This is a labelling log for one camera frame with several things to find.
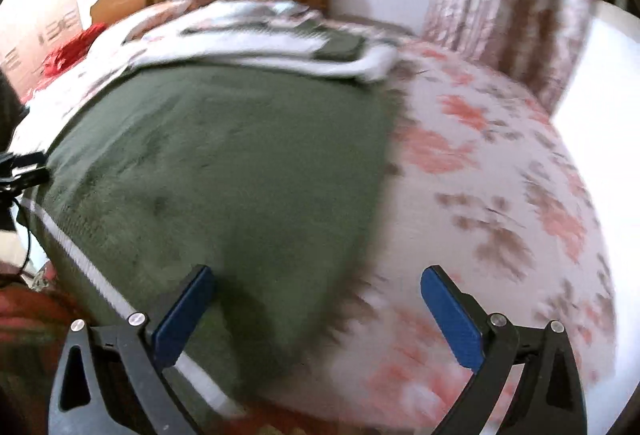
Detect red blanket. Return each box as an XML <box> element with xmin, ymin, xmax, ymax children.
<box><xmin>37</xmin><ymin>22</ymin><xmax>108</xmax><ymax>83</ymax></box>

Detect pink floral curtain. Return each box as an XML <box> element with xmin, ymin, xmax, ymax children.
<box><xmin>422</xmin><ymin>0</ymin><xmax>601</xmax><ymax>112</ymax></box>

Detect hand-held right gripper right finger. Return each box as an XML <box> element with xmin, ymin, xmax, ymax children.
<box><xmin>420</xmin><ymin>265</ymin><xmax>588</xmax><ymax>435</ymax></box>

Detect blue floral folded quilt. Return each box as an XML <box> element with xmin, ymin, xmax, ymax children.
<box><xmin>197</xmin><ymin>0</ymin><xmax>323</xmax><ymax>28</ymax></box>

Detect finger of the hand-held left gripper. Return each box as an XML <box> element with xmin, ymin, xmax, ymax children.
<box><xmin>0</xmin><ymin>150</ymin><xmax>51</xmax><ymax>192</ymax></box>

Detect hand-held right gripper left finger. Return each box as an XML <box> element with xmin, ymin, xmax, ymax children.
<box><xmin>47</xmin><ymin>265</ymin><xmax>216</xmax><ymax>435</ymax></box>

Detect person's dark clothing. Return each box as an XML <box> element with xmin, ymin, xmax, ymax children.
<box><xmin>0</xmin><ymin>74</ymin><xmax>28</xmax><ymax>152</ymax></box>

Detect pink floral folded quilt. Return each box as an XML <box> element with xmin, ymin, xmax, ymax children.
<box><xmin>122</xmin><ymin>0</ymin><xmax>197</xmax><ymax>41</ymax></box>

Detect green knit sweater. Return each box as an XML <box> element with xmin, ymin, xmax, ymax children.
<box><xmin>17</xmin><ymin>10</ymin><xmax>401</xmax><ymax>421</ymax></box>

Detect bed with floral sheet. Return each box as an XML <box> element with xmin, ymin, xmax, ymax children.
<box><xmin>0</xmin><ymin>0</ymin><xmax>621</xmax><ymax>435</ymax></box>

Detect black cable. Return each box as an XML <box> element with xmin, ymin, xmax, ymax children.
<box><xmin>7</xmin><ymin>195</ymin><xmax>35</xmax><ymax>278</ymax></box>

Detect light wooden wardrobe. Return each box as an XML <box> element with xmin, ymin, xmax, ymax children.
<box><xmin>0</xmin><ymin>0</ymin><xmax>83</xmax><ymax>98</ymax></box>

